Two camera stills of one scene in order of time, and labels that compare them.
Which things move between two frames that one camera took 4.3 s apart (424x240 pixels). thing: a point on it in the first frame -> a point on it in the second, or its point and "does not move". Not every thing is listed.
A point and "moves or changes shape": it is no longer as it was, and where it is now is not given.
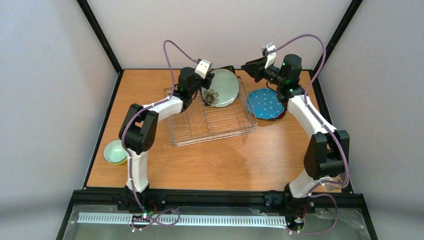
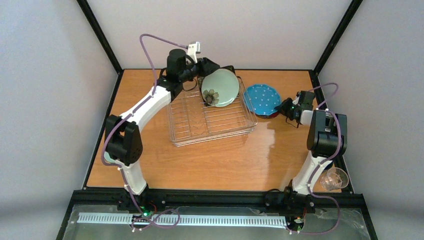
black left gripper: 209,78 -> 210,66
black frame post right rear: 352,8 does not move
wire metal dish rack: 201,123 does not move
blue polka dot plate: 264,103 moves or changes shape
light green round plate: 224,89 does not move
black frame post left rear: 102,35 does not move
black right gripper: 260,68 -> 286,108
